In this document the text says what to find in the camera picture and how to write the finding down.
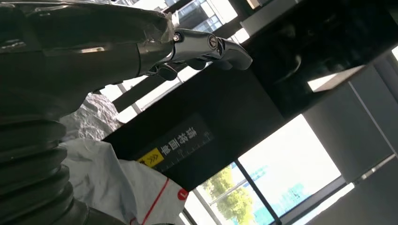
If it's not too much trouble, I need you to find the white parcel thin red line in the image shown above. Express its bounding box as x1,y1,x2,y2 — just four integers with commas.
59,138,190,225

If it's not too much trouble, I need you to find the black inbound scanner machine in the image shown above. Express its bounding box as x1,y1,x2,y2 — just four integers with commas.
102,0,398,192

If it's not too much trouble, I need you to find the black yellow label sticker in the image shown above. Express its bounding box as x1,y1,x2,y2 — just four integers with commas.
137,123,215,173

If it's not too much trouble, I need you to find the green tree outside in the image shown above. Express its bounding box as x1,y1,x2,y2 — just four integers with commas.
202,166,254,225

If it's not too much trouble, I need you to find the dark window frame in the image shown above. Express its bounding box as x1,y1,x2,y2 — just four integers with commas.
93,0,355,225

